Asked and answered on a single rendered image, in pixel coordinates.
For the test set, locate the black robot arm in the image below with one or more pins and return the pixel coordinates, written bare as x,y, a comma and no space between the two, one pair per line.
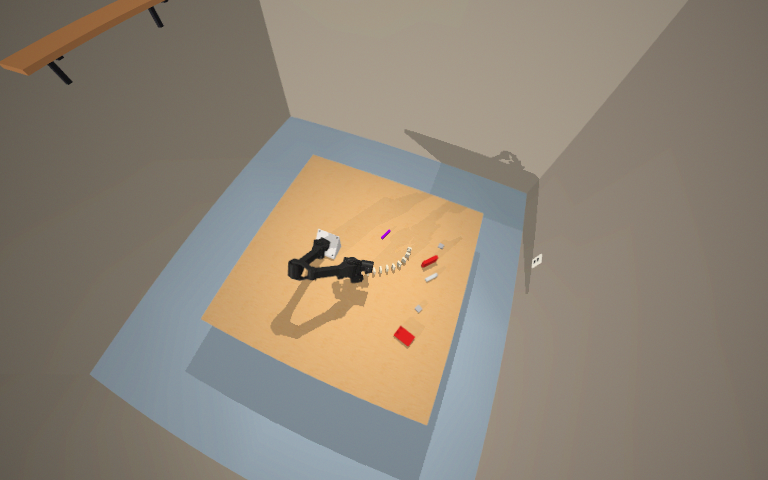
349,268

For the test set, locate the red rectangular block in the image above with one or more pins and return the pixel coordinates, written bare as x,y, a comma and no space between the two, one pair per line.
429,261
403,335

